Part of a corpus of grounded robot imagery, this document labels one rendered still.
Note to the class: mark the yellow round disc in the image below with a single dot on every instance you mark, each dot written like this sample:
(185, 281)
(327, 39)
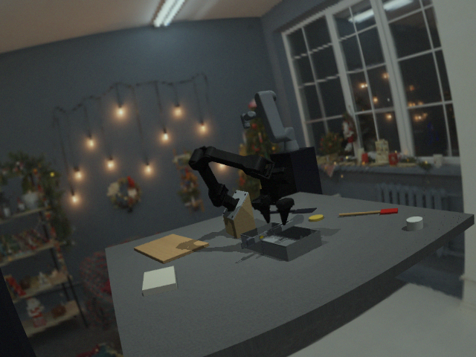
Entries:
(316, 218)

